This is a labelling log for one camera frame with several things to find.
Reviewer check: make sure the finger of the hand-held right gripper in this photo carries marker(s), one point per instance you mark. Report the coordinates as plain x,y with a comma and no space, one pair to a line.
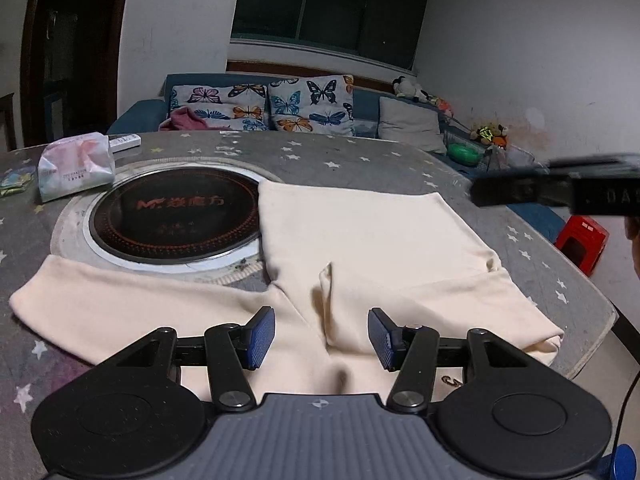
585,162
520,189

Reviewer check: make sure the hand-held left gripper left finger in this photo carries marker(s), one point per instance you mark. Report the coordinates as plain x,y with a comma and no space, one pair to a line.
262,337

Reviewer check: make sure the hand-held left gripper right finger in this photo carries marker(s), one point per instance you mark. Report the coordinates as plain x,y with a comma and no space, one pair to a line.
380,337

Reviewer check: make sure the pink tissue pack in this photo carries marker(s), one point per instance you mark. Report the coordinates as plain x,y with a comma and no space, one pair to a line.
75,165

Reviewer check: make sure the pink cloth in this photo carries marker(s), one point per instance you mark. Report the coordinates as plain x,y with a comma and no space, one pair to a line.
185,120

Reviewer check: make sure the colourful small packet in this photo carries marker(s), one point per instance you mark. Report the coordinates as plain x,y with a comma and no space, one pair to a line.
15,180

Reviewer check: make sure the dark wooden door frame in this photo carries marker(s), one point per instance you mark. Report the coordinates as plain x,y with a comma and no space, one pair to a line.
116,60

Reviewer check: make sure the clear plastic toy box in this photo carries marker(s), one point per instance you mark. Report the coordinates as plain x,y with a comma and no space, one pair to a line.
520,157

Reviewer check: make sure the wooden side table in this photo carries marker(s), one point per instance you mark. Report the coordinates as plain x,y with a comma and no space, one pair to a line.
6,120

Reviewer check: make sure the low butterfly print cushion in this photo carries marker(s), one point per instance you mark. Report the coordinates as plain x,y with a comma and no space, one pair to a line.
220,100

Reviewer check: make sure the grey star-print tablecloth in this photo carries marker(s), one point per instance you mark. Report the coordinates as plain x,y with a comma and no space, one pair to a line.
350,160

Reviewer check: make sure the large butterfly print cushion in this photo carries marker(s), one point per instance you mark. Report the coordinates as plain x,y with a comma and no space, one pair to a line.
310,105

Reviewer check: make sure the red plastic stool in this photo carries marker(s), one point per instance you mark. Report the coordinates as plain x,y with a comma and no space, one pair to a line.
582,232

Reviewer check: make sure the blue corner sofa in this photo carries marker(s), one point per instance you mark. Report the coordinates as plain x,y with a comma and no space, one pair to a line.
366,107

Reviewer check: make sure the panda plush toy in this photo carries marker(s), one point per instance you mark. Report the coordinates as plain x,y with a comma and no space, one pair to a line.
407,87

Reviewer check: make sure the round black induction cooktop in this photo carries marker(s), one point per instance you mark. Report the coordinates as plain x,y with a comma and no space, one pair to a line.
175,210

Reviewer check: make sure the white remote control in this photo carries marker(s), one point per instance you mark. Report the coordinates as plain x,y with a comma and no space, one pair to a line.
124,142

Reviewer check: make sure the green-framed window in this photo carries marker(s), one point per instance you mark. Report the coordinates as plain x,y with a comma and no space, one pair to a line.
330,5

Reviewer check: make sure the brown plush toy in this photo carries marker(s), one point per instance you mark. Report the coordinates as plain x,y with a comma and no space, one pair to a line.
490,134

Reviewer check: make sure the plain grey cushion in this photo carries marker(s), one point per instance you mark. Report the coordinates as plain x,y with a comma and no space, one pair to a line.
410,122

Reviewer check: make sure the cream sweatshirt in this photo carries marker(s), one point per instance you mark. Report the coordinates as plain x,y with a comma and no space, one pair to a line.
360,230

